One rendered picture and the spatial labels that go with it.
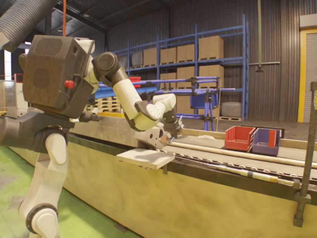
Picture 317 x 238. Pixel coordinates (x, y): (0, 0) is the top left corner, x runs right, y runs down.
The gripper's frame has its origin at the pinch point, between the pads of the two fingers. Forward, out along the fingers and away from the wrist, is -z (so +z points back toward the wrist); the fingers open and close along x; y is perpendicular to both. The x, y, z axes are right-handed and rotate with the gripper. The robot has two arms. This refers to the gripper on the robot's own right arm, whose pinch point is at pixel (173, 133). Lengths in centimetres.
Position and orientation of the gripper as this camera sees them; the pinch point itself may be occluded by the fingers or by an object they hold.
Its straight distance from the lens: 115.8
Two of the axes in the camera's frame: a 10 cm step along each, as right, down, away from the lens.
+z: -2.5, -8.6, -4.5
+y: -5.3, 5.1, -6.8
